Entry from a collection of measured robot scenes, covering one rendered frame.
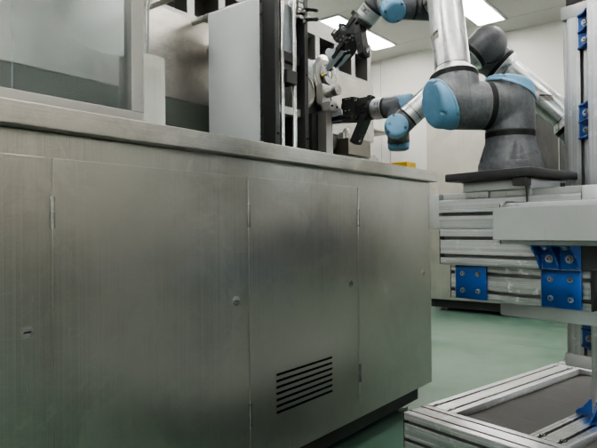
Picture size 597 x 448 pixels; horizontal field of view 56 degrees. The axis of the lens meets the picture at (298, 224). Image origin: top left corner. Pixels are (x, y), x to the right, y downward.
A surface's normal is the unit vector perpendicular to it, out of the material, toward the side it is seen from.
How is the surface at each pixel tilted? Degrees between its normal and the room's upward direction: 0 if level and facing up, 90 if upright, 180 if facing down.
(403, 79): 90
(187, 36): 90
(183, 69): 90
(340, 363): 90
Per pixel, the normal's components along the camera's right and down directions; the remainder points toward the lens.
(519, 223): -0.78, 0.00
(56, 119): 0.78, -0.01
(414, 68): -0.62, 0.00
